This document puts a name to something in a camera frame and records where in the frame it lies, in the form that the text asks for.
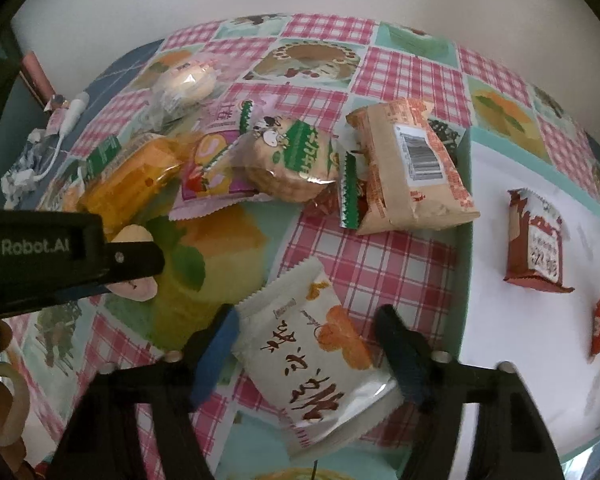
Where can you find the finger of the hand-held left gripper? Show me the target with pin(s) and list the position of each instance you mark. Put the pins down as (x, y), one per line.
(132, 260)

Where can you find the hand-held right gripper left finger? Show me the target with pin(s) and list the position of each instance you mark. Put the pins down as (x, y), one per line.
(216, 352)

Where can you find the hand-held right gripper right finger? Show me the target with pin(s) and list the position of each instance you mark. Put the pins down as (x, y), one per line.
(404, 360)

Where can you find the orange cake packet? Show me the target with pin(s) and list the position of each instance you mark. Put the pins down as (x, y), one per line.
(130, 180)

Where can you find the white snack packet orange print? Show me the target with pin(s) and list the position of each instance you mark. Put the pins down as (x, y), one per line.
(310, 360)

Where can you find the green box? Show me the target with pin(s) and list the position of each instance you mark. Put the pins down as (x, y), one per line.
(510, 360)

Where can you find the crumpled clear plastic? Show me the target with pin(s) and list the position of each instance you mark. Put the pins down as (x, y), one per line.
(22, 170)

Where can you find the pink checked tablecloth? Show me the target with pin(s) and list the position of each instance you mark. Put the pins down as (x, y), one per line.
(380, 270)

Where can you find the pink snack packet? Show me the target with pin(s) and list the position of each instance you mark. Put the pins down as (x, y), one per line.
(207, 170)

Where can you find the pink cosmetic tube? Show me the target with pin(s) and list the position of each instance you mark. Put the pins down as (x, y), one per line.
(55, 116)

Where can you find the tape roll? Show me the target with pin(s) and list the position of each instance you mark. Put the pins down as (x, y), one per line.
(2, 400)

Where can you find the red packet with green edge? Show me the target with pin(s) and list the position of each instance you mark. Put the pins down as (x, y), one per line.
(352, 195)

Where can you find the red-brown snack packet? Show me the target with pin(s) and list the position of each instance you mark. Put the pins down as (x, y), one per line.
(535, 245)

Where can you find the clear steamed bun packet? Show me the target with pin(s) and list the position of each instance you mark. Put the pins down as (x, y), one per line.
(185, 85)

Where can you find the rice cracker packet green label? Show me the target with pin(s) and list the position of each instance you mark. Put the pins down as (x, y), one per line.
(290, 160)

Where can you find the tan snack packet with barcode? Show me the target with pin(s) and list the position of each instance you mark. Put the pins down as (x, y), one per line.
(410, 170)

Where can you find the dark patterned snack packet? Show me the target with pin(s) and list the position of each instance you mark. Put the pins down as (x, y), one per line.
(445, 135)

